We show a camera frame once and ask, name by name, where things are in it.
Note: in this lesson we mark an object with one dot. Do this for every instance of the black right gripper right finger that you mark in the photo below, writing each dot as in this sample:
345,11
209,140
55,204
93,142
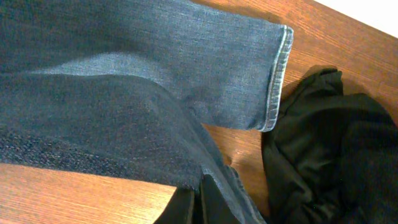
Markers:
214,208

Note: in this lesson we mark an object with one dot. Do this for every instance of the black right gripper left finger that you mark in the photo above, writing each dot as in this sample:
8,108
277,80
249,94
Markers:
179,209

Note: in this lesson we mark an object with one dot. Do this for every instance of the blue denim jeans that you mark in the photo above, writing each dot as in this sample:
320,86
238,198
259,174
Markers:
125,89

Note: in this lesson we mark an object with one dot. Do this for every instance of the black clothing pile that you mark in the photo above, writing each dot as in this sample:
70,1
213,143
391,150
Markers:
331,157

